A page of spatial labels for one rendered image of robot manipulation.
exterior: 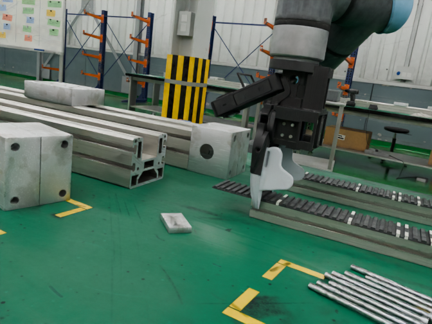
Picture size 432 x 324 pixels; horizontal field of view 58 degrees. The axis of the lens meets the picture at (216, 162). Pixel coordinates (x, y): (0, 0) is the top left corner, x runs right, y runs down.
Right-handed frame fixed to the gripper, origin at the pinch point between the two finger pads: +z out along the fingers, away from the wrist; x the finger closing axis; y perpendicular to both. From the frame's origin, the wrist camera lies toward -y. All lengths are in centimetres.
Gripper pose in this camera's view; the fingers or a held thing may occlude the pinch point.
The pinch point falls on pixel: (260, 194)
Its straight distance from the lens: 60.5
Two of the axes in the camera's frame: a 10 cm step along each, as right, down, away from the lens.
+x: 4.3, -1.5, 8.9
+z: -1.3, 9.7, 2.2
